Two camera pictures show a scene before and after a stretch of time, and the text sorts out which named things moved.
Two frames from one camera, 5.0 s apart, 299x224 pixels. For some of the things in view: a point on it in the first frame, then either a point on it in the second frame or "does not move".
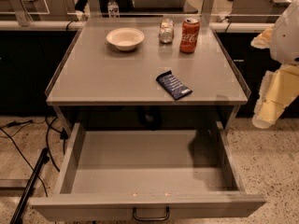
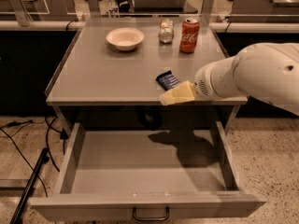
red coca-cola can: x=191 y=29 does not move
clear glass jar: x=166 y=32 does not move
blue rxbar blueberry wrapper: x=176 y=89 does not move
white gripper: x=287 y=37 to x=204 y=82
